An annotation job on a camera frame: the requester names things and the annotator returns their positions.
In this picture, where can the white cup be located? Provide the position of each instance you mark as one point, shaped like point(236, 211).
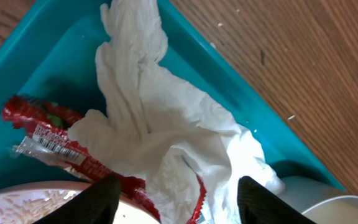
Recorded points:
point(337, 210)

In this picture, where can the large white plate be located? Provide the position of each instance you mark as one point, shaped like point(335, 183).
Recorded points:
point(29, 203)

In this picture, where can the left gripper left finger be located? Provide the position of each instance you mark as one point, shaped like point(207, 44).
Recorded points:
point(95, 205)

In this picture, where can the grey saucer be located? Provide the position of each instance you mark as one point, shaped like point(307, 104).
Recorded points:
point(304, 194)

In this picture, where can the red snack wrapper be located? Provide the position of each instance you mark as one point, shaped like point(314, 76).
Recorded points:
point(46, 127)

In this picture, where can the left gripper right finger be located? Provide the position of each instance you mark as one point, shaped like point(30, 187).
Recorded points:
point(257, 205)

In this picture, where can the white tissue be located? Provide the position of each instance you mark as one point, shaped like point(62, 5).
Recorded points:
point(162, 129)

